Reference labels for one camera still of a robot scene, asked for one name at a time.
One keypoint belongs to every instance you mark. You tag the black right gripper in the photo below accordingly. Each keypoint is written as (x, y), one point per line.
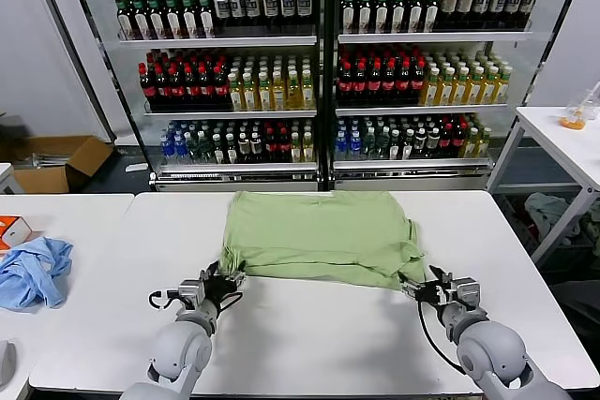
(436, 296)

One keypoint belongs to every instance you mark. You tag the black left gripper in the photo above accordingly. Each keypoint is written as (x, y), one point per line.
(220, 294)

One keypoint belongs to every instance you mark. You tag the light green polo shirt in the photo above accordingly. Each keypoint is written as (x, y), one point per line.
(319, 231)

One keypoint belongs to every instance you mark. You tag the pale clothes pile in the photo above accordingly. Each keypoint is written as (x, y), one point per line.
(546, 211)

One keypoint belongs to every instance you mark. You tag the dark clothes heap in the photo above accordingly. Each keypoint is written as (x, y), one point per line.
(591, 230)

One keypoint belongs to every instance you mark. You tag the glass drinks display cabinet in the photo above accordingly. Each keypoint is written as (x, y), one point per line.
(412, 183)
(234, 185)

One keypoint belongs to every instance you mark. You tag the dark mesh basket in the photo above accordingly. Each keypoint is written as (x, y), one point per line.
(518, 230)

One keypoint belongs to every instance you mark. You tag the white shelf board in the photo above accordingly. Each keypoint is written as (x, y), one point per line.
(422, 109)
(229, 114)
(215, 41)
(412, 165)
(234, 168)
(431, 36)

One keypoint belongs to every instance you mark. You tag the small dark bottle white cap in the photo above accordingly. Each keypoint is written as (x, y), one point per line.
(218, 151)
(432, 144)
(419, 145)
(231, 151)

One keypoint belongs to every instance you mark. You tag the small dark bottle tan label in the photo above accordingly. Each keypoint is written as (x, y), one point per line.
(256, 150)
(243, 150)

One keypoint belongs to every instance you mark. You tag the green tinted water bottle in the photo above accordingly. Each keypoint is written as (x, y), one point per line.
(192, 148)
(382, 145)
(370, 145)
(205, 148)

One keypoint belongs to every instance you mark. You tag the small blue drink bottle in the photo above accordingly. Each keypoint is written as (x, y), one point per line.
(167, 148)
(341, 146)
(181, 148)
(355, 146)

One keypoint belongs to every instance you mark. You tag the small cola bottle red cap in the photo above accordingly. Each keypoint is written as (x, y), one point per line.
(284, 148)
(270, 148)
(445, 142)
(457, 141)

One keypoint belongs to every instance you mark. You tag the small clear bottle white label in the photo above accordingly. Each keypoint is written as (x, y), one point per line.
(407, 146)
(394, 147)

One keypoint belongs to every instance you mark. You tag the small white floor object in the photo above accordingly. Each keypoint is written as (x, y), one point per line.
(136, 167)

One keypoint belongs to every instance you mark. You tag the small pale yellow drink bottle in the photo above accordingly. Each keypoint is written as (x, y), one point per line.
(296, 150)
(482, 144)
(469, 145)
(308, 150)

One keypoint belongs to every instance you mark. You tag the black chair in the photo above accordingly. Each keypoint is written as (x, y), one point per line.
(581, 305)

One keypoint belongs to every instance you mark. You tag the yellow juice bottle green cap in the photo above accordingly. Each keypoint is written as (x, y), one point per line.
(446, 90)
(279, 95)
(489, 89)
(308, 93)
(294, 94)
(502, 88)
(235, 97)
(265, 96)
(431, 90)
(250, 96)
(460, 90)
(475, 89)

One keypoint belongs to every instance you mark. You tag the crumpled light blue cloth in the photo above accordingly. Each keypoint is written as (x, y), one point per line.
(37, 273)

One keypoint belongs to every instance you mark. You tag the white side table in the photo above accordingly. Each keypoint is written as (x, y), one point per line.
(553, 132)

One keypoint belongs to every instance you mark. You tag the open cardboard box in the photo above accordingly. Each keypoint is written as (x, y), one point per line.
(42, 179)

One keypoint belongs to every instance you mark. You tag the orange and white box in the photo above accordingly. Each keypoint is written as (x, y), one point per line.
(14, 230)

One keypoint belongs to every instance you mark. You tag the glass flask orange liquid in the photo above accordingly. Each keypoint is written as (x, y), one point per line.
(573, 123)

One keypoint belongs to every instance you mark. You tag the grey rounded object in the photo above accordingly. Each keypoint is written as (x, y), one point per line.
(5, 361)

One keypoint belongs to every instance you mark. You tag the small white stand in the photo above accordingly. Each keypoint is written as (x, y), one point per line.
(7, 176)

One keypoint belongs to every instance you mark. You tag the clear glass beaker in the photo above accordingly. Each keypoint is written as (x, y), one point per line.
(593, 111)

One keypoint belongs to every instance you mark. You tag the black blurry bag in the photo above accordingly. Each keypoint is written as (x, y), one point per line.
(10, 129)

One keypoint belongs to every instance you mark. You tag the dark bottle green cap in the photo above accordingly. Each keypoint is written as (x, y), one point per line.
(381, 12)
(157, 19)
(348, 12)
(431, 10)
(415, 11)
(364, 12)
(141, 19)
(124, 19)
(207, 17)
(190, 18)
(173, 19)
(398, 11)

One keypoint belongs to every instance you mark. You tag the dark bottle blue-white label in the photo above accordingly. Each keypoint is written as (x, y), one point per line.
(221, 8)
(271, 6)
(287, 5)
(304, 4)
(237, 7)
(252, 7)

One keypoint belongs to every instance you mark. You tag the dark bottle beige label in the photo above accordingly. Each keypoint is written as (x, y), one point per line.
(465, 3)
(449, 3)

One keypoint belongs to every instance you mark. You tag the dark bottle grey label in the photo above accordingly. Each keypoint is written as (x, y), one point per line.
(480, 3)
(530, 2)
(498, 3)
(514, 3)

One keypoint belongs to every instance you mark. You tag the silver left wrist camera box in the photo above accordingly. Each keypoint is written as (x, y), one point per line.
(190, 290)

